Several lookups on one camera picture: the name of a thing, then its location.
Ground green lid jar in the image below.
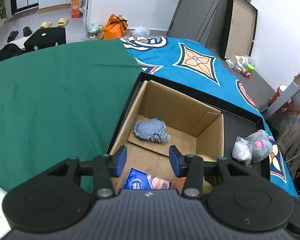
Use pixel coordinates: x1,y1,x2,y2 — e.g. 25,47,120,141
245,64,255,73

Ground brown cardboard box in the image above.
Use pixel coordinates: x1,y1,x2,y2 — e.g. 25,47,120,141
110,81,224,193

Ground purple tissue pack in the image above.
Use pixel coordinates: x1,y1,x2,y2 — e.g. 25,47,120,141
122,168,171,190

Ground yellow slipper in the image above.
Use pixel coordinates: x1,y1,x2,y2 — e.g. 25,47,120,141
39,22,52,29
57,18,68,27

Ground orange gift bag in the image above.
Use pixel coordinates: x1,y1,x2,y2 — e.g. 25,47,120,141
103,14,128,40

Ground black shallow tray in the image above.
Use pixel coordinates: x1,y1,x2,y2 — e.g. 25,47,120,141
107,73,264,192

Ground right yellow slipper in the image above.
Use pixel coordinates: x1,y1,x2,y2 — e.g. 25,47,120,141
57,18,68,27

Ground white desk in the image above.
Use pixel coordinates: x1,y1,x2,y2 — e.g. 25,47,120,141
262,72,300,120

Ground grey plush mouse toy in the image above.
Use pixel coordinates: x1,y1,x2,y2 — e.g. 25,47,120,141
245,129,272,163

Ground orange cardboard box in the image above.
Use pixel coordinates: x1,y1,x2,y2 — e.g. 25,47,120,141
70,0,84,18

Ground black dice stool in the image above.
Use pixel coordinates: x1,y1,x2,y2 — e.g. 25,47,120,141
24,27,66,52

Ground grey door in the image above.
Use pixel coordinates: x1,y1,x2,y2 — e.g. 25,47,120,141
166,0,262,47

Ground green cloth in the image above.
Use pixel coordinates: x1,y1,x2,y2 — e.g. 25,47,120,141
0,39,141,191

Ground white plastic tub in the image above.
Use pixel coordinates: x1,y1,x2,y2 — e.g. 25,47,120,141
234,55,251,67

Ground clear plastic bag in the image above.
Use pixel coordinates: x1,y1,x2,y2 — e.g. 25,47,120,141
232,137,253,167

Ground large framed board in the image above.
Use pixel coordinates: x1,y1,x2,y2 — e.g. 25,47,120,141
220,0,257,60

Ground blue patterned blanket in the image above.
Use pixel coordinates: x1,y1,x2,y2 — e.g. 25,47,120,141
120,36,298,197

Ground left yellow slipper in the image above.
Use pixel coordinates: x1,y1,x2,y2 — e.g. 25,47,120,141
39,22,52,29

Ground blue denim patch toy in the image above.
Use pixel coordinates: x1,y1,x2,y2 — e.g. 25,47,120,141
133,118,170,143

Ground white plastic bag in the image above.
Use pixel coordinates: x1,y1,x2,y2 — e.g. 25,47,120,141
131,26,151,37

